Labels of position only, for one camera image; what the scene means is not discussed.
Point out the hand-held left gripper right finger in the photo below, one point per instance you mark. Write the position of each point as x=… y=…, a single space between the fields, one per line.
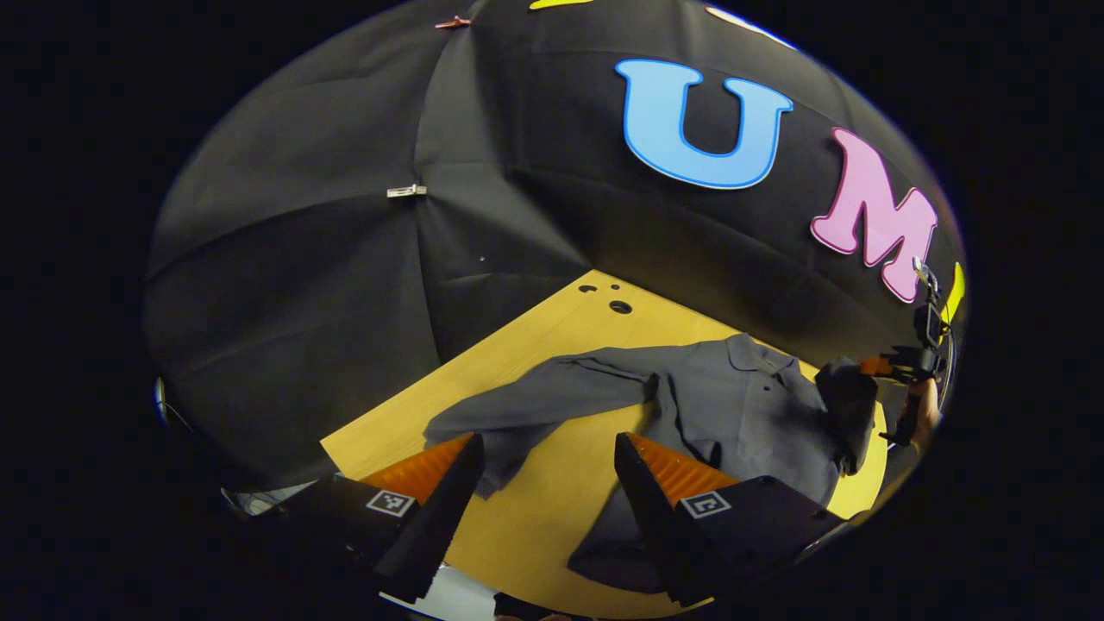
x=655 y=535

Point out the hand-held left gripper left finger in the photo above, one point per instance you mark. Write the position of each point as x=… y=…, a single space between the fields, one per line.
x=435 y=526

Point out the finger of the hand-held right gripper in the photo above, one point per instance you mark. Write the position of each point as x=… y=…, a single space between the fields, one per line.
x=901 y=364

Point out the red cloth clip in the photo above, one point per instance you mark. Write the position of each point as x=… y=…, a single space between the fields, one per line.
x=453 y=21

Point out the grey button-up shirt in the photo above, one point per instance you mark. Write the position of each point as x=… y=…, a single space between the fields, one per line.
x=742 y=414

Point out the black backdrop cloth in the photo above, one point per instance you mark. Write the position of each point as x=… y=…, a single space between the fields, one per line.
x=302 y=285

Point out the silver cloth clip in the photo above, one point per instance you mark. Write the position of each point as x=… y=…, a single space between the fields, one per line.
x=405 y=191

